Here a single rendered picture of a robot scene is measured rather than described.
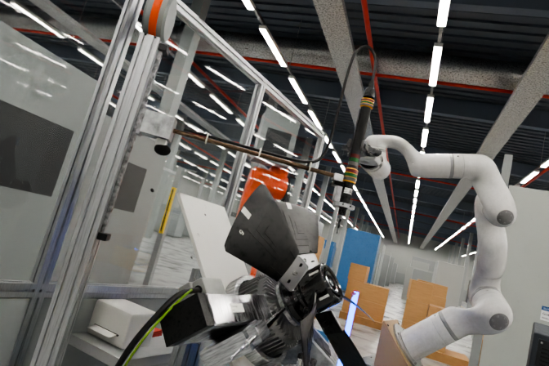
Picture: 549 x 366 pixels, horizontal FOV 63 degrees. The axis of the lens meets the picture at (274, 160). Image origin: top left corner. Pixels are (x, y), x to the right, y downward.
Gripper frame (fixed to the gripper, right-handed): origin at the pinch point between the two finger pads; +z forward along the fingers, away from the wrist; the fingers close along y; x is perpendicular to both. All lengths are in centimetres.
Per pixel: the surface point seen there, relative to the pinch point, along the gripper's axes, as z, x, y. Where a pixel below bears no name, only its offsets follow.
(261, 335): 37, -58, -1
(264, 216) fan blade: 31.0, -30.7, 9.6
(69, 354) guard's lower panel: 24, -88, 71
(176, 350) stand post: 18, -75, 34
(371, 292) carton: -890, -94, 209
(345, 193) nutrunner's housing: 1.9, -16.3, -0.6
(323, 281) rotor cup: 15.7, -43.3, -5.0
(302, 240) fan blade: 3.5, -33.9, 9.3
